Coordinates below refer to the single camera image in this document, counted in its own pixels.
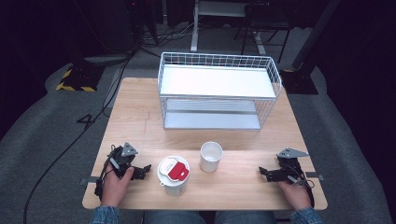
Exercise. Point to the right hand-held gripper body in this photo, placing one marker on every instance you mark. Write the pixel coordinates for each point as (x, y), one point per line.
(290, 165)

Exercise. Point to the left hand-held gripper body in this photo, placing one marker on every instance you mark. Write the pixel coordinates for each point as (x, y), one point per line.
(122, 158)

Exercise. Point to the white cup with red lid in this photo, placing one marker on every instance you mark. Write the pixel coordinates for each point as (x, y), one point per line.
(173, 175)

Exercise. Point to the person's left hand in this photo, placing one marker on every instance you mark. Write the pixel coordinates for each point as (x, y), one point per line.
(114, 186)

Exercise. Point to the person's right hand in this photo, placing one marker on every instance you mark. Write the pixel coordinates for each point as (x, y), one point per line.
(294, 194)

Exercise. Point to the person's right leg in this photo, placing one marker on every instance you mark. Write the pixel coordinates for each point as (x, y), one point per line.
(246, 217)

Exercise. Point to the person's leg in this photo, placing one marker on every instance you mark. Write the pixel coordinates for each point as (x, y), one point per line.
(179, 217)
(246, 217)

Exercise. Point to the person's left leg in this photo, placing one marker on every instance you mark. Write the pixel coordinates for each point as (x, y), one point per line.
(179, 217)

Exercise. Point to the black yellow striped stand base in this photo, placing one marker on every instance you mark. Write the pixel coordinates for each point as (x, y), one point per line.
(79, 79)

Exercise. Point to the white metal stand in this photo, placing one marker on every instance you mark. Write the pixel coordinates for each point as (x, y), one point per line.
(199, 18)

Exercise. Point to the grey metal table bracket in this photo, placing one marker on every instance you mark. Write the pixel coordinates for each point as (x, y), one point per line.
(88, 180)
(315, 175)

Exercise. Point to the black stand with base plate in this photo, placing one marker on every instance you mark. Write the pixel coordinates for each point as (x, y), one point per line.
(302, 71)

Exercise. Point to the black metal chair frame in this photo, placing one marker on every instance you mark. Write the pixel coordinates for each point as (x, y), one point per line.
(264, 28)

